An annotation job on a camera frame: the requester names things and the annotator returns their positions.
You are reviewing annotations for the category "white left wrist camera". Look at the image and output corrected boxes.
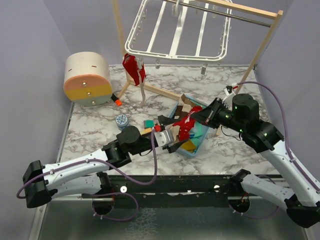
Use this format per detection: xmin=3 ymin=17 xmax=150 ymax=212
xmin=154 ymin=125 xmax=174 ymax=147

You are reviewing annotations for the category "yellow highlighter pen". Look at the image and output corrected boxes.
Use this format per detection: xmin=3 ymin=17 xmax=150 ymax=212
xmin=140 ymin=128 xmax=153 ymax=136

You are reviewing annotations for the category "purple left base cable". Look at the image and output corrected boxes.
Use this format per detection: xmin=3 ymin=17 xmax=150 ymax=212
xmin=91 ymin=191 xmax=140 ymax=222

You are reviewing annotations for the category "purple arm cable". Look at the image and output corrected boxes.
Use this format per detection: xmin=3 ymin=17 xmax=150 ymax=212
xmin=236 ymin=81 xmax=320 ymax=193
xmin=16 ymin=129 xmax=158 ymax=200

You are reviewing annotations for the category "red snowflake sock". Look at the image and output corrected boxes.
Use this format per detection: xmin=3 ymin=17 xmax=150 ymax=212
xmin=173 ymin=105 xmax=203 ymax=142

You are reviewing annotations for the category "blue perforated plastic basket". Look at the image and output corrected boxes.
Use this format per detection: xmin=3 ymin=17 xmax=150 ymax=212
xmin=168 ymin=94 xmax=209 ymax=158

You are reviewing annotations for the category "metal hanging rod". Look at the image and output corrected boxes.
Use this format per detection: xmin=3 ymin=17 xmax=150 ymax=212
xmin=165 ymin=0 xmax=271 ymax=28

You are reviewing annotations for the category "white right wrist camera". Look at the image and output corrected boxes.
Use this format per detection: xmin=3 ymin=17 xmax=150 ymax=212
xmin=222 ymin=82 xmax=239 ymax=105

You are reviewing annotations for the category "green grey eraser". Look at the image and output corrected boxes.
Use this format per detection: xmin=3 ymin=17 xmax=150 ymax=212
xmin=143 ymin=120 xmax=155 ymax=129

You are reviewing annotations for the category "orange black highlighter pen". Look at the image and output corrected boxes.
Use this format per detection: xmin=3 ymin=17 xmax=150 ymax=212
xmin=111 ymin=94 xmax=122 ymax=106

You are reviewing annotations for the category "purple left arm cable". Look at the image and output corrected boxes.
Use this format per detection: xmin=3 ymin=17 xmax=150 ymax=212
xmin=16 ymin=129 xmax=158 ymax=200

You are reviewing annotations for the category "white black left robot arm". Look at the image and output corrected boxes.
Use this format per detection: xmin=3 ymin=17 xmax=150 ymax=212
xmin=16 ymin=115 xmax=186 ymax=209

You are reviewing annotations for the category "red beige reindeer sock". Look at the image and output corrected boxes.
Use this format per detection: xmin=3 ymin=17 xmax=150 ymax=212
xmin=135 ymin=57 xmax=146 ymax=106

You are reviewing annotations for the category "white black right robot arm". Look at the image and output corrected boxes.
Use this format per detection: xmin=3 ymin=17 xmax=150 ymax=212
xmin=190 ymin=93 xmax=320 ymax=228

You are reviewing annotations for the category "white plastic clip hanger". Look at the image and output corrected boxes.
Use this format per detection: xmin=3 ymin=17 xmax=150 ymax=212
xmin=124 ymin=0 xmax=232 ymax=75

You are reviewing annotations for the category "black mounting rail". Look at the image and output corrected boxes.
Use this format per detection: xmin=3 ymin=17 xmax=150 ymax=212
xmin=93 ymin=173 xmax=250 ymax=212

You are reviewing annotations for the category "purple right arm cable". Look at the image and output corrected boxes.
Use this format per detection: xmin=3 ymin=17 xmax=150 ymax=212
xmin=236 ymin=81 xmax=320 ymax=193

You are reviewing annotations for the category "cream ribbed sock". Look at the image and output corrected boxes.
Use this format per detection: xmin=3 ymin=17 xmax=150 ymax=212
xmin=171 ymin=94 xmax=199 ymax=142

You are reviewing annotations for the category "red santa sock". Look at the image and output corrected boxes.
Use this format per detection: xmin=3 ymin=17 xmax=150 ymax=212
xmin=122 ymin=53 xmax=146 ymax=86

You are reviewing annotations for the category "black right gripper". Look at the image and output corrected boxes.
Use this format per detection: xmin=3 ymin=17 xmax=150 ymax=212
xmin=190 ymin=97 xmax=246 ymax=133

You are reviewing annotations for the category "wooden hanger rack frame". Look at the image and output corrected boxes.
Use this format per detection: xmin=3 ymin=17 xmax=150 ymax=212
xmin=111 ymin=0 xmax=284 ymax=137

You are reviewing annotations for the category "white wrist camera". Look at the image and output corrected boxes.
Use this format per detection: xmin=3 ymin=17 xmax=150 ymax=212
xmin=222 ymin=82 xmax=239 ymax=105
xmin=154 ymin=125 xmax=174 ymax=147

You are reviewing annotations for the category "pastel round drawer box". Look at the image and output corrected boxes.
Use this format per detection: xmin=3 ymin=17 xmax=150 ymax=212
xmin=63 ymin=51 xmax=113 ymax=107

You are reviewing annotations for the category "yellow sock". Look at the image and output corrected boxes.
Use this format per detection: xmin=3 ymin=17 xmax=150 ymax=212
xmin=180 ymin=139 xmax=197 ymax=153

